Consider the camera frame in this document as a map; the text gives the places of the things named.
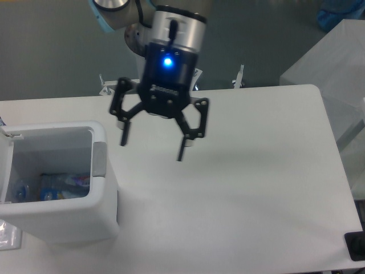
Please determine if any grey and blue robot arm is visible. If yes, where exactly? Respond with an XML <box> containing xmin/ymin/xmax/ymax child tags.
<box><xmin>89</xmin><ymin>1</ymin><xmax>213</xmax><ymax>160</ymax></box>

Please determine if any black device at table edge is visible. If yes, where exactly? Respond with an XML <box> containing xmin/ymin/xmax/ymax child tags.
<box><xmin>344</xmin><ymin>231</ymin><xmax>364</xmax><ymax>261</ymax></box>

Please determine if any white plastic trash can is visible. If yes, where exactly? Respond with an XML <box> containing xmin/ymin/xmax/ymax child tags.
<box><xmin>1</xmin><ymin>121</ymin><xmax>119</xmax><ymax>243</ymax></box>

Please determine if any blue snack package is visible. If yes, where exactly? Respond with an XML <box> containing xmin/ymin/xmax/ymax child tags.
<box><xmin>39</xmin><ymin>188</ymin><xmax>64</xmax><ymax>201</ymax></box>

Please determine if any blue shoe cover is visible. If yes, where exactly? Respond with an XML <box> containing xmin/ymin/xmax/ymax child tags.
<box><xmin>317</xmin><ymin>0</ymin><xmax>364</xmax><ymax>32</ymax></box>

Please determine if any clear plastic water bottle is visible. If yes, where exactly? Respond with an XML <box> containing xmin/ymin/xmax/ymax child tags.
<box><xmin>11</xmin><ymin>173</ymin><xmax>91</xmax><ymax>203</ymax></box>

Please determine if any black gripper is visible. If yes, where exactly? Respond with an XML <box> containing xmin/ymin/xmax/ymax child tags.
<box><xmin>109</xmin><ymin>42</ymin><xmax>209</xmax><ymax>162</ymax></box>

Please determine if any clear plastic bag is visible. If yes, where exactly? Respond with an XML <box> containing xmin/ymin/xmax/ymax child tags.
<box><xmin>0</xmin><ymin>220</ymin><xmax>22</xmax><ymax>251</ymax></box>

